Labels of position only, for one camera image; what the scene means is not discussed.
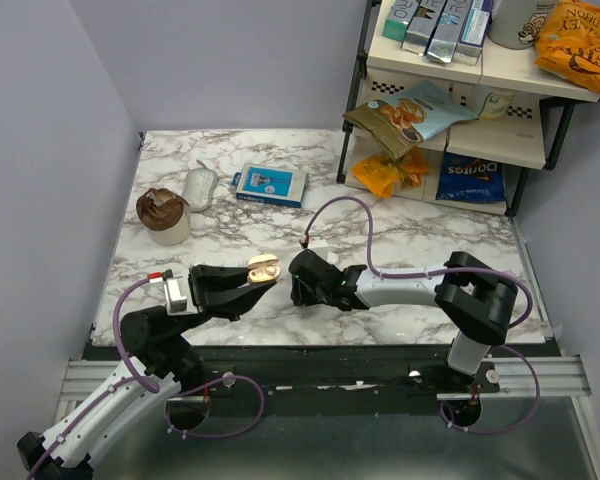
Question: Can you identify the orange snack bag lower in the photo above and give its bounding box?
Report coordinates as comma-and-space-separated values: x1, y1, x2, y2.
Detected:
351, 147, 429, 198

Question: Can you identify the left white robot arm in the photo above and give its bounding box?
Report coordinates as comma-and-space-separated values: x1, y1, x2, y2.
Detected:
17, 255, 281, 479

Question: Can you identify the orange kettle chips bag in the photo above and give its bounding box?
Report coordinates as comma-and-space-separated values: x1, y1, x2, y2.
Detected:
535, 1, 600, 95

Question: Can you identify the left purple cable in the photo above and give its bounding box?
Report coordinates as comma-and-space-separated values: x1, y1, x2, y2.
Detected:
23, 269, 266, 480

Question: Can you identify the black frame shelf rack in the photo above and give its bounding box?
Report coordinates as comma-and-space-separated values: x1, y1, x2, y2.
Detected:
346, 1, 600, 217

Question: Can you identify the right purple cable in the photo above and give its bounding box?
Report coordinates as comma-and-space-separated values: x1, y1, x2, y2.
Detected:
299, 196, 542, 436

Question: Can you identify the purple cable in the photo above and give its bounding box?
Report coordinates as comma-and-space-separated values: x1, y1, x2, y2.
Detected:
299, 196, 542, 436
23, 269, 266, 480

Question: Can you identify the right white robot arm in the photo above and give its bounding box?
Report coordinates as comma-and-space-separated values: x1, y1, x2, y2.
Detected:
289, 249, 518, 392

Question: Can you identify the blue Doritos bag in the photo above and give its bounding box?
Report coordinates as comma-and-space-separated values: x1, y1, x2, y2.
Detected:
436, 152, 506, 204

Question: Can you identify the teal toothpaste box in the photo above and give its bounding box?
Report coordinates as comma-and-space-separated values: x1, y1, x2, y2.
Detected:
382, 0, 420, 43

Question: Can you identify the gold blue snack bag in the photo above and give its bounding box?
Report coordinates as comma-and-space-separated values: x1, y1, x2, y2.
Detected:
342, 79, 480, 160

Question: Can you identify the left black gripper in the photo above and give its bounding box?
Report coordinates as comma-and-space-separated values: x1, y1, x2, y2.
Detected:
172, 263, 277, 339

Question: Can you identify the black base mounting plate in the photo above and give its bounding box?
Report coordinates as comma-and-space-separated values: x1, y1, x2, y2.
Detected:
177, 345, 500, 416

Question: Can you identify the wrist white camera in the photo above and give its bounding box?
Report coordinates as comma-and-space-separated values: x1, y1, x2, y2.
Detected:
148, 269, 191, 316
301, 238, 330, 260

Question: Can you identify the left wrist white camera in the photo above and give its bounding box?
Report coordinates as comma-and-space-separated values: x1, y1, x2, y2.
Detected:
148, 269, 191, 316

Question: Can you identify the beige earbud charging case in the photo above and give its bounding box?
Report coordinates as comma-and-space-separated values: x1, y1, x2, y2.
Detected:
247, 254, 281, 284

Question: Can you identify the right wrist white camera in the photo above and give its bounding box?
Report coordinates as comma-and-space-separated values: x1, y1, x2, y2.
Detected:
301, 238, 330, 260

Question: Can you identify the blue Harry's razor box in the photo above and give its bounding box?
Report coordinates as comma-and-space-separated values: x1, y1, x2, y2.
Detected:
232, 163, 309, 208

